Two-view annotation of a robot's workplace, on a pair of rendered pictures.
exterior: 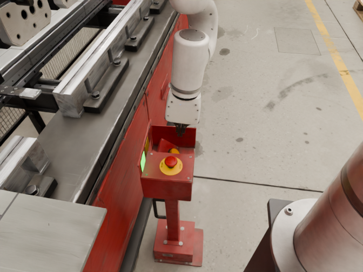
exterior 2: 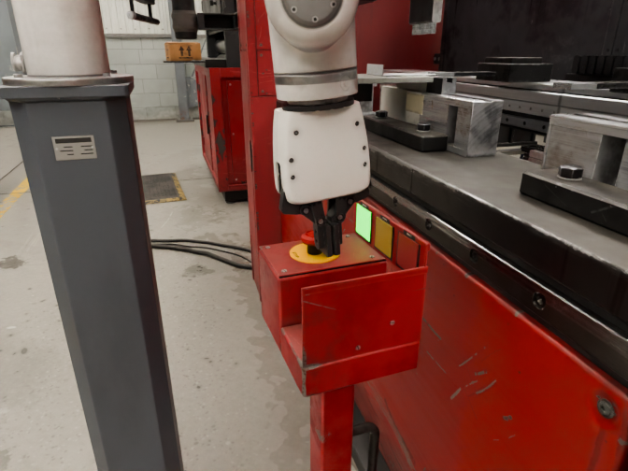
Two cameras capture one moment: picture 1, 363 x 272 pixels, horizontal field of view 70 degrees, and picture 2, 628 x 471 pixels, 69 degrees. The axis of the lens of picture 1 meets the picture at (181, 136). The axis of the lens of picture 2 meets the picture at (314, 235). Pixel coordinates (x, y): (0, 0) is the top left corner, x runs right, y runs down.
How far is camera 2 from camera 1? 1.12 m
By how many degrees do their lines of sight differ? 107
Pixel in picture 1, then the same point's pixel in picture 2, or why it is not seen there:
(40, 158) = (462, 131)
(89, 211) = not seen: hidden behind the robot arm
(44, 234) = not seen: hidden behind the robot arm
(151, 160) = (360, 249)
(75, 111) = (545, 164)
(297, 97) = not seen: outside the picture
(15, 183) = (437, 114)
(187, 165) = (281, 260)
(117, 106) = (514, 206)
